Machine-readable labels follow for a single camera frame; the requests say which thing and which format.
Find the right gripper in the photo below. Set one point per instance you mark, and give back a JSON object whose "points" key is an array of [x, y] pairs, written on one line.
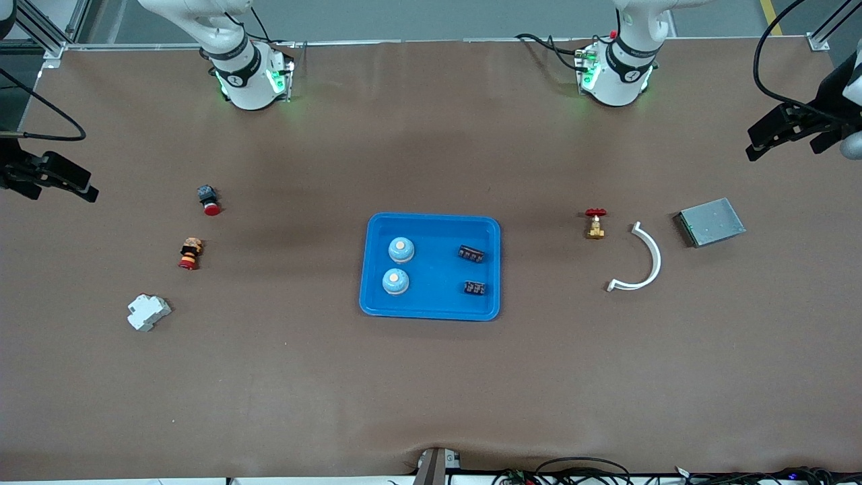
{"points": [[12, 164]]}

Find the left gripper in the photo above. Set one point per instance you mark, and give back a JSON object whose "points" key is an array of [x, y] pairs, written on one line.
{"points": [[830, 101]]}

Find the blue bell with cream button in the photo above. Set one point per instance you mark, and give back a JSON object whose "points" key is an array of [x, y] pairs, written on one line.
{"points": [[401, 250], [395, 281]]}

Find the black terminal block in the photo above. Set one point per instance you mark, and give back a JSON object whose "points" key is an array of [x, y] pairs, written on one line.
{"points": [[471, 254]]}

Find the dark brown electrolytic capacitor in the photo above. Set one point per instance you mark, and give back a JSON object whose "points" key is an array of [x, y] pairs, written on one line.
{"points": [[475, 287]]}

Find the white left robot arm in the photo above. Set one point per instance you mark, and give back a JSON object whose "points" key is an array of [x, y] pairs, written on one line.
{"points": [[616, 74]]}

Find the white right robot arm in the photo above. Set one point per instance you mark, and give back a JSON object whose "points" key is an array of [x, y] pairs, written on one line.
{"points": [[246, 81]]}

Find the blue plastic tray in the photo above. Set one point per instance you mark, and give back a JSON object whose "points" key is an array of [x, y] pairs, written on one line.
{"points": [[438, 269]]}

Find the grey metal module box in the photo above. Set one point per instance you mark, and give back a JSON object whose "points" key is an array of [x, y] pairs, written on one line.
{"points": [[712, 222]]}

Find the red button with black body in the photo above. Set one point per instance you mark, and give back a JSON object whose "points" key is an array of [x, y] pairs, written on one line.
{"points": [[209, 200]]}

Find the red button with orange body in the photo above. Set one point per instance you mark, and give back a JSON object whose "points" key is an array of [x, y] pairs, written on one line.
{"points": [[190, 254]]}

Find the white circuit breaker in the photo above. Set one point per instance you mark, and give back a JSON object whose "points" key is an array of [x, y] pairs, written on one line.
{"points": [[148, 313]]}

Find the white curved plastic clip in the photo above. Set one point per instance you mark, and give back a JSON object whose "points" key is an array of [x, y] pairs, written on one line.
{"points": [[655, 259]]}

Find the brown table mat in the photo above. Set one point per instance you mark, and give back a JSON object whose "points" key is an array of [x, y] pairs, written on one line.
{"points": [[431, 391]]}

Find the aluminium frame post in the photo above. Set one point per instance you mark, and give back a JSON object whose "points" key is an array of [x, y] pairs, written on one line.
{"points": [[818, 42], [54, 48]]}

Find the metal table clamp bracket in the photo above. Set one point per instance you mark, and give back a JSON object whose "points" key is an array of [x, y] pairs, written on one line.
{"points": [[434, 468]]}

